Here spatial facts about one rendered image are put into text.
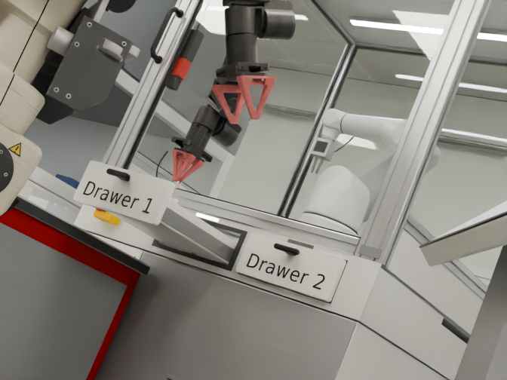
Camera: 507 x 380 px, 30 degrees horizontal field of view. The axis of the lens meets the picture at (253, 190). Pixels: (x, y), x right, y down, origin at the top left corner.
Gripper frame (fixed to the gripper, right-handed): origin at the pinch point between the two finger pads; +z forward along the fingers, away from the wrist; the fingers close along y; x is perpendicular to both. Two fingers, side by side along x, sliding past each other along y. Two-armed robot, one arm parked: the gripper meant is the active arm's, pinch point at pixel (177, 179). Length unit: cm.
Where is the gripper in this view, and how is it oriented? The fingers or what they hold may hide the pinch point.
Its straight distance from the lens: 236.7
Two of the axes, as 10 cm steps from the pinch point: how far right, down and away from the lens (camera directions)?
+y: -5.4, -4.1, -7.3
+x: 7.3, 2.0, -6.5
